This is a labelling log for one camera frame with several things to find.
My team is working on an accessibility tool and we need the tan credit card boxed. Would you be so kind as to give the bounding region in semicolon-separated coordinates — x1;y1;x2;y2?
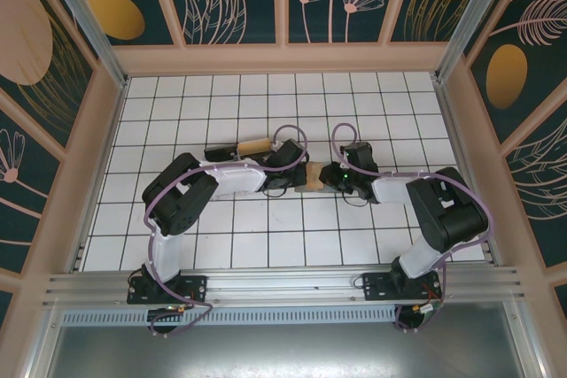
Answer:
307;162;325;192

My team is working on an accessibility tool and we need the aluminium mounting rail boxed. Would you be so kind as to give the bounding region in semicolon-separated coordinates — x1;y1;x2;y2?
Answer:
42;266;529;309

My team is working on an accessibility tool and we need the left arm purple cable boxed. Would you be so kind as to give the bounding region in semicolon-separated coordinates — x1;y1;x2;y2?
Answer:
144;123;309;337

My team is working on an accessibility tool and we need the grey slotted cable duct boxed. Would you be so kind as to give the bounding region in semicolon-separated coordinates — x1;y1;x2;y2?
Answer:
59;309;400;327

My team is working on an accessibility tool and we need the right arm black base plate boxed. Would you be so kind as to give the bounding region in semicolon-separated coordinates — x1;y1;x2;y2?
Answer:
361;270;444;302

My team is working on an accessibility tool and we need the clear acrylic organizer box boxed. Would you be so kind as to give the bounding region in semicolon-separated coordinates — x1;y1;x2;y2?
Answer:
203;151;267;166

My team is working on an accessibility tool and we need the aluminium frame post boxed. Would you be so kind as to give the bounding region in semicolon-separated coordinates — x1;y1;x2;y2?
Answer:
435;0;507;83
37;0;130;89

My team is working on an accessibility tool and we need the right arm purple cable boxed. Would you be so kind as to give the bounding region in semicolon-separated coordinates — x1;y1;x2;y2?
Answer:
330;122;494;335

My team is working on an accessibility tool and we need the steel sheet panel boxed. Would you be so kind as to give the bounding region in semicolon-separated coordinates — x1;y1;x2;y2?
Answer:
43;301;548;378

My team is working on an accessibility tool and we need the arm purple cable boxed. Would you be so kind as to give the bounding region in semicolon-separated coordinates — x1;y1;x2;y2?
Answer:
144;123;309;337
330;122;494;335

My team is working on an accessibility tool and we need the grey leather card holder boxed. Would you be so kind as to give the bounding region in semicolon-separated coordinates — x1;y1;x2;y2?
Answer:
293;160;338;196

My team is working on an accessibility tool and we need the aluminium table side rail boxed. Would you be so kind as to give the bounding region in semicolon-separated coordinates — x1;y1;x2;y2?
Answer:
70;77;132;274
431;72;504;266

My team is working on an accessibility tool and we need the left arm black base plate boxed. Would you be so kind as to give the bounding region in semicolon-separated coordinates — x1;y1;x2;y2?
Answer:
127;274;209;305

